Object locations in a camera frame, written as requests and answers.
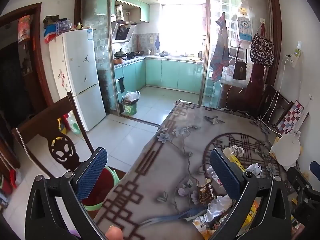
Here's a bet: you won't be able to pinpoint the checkered board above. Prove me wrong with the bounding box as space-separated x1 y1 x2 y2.
276 100 309 136

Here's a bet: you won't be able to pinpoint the green white jug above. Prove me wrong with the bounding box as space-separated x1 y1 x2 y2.
68 112 82 134

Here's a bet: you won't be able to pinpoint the red hanging decoration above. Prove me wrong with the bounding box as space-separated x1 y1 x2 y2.
18 15 34 43

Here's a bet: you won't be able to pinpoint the thin white cord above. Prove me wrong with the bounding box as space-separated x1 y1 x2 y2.
226 84 245 107

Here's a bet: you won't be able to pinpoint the white power cable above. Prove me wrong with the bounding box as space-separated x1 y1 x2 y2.
255 56 290 137

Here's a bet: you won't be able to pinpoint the person's left hand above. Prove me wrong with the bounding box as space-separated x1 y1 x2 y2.
105 226 124 240

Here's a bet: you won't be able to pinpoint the yellow orange packet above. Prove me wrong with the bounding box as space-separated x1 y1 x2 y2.
240 200 258 231

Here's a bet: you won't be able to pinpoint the kitchen window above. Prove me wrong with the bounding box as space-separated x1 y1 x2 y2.
161 4 204 56

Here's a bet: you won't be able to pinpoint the brown snack packet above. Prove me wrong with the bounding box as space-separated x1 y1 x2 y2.
197 179 215 205

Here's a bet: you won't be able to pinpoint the brown shoulder bag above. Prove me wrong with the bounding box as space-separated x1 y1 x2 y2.
233 45 248 81

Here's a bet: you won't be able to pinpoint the white green wall charger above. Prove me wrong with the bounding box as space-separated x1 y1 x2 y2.
285 47 302 68

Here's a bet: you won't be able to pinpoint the green bin with white bag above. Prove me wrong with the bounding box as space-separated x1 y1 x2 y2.
121 90 141 116

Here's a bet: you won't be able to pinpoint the blue red bag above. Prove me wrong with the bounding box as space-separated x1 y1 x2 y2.
44 26 63 44

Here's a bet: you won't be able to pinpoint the letter print tote bag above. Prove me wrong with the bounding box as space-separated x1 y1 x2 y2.
250 33 275 67

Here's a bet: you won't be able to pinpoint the plaid cloth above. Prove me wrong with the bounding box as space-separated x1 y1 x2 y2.
209 12 229 83

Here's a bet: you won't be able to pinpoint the turquoise wall cabinets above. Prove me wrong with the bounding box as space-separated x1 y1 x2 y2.
95 0 151 23

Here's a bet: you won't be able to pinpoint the white yellow snack packet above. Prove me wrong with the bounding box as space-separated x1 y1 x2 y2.
192 216 213 240

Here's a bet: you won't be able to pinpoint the dark red garment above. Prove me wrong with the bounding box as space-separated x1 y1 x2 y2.
244 24 270 111

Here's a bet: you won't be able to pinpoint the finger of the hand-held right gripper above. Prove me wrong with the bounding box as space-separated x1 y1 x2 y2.
309 160 320 178
286 166 320 205

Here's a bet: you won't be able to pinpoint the carved wooden chair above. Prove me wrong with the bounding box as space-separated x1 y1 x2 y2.
11 91 127 182

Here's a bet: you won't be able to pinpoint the clear plastic box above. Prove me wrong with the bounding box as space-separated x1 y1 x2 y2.
56 21 72 34

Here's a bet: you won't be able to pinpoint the blue white wall hanging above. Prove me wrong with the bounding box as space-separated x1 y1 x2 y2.
236 16 253 42

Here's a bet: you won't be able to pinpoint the dark wooden chair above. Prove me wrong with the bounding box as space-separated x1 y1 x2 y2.
257 84 294 126

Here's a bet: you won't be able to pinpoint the floral table cover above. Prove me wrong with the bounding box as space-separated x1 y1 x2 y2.
94 100 320 240

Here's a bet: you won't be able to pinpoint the turquoise base cabinets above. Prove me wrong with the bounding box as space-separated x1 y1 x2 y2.
114 57 204 93

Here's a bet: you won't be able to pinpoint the white refrigerator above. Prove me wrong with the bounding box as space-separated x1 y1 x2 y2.
49 29 107 132

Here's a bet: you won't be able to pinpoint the white round device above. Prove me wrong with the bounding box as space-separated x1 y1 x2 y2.
269 133 302 168

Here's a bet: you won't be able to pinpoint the dark green cloth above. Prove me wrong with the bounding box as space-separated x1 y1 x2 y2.
43 16 68 28

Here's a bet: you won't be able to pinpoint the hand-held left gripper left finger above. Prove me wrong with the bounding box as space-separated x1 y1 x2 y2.
24 147 108 240

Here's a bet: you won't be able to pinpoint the yellow notepad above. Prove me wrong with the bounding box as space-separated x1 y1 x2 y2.
271 136 282 157

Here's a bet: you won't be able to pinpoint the green plastic bucket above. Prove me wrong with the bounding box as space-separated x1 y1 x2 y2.
84 165 119 212

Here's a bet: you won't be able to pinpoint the silver exhaust duct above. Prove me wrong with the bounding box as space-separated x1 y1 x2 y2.
115 4 125 21

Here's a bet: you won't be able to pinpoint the clear plastic bottle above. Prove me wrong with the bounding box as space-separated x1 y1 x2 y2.
222 144 244 158

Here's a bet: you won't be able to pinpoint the range hood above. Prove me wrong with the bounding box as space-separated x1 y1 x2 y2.
111 20 138 43

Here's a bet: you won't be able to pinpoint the yellow cardboard box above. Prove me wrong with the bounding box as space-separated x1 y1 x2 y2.
229 154 245 172

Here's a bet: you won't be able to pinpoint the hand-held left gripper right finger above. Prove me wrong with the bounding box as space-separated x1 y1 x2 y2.
209 148 292 240

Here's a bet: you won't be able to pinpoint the yellow plastic toy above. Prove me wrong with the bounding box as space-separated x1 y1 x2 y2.
57 117 68 135

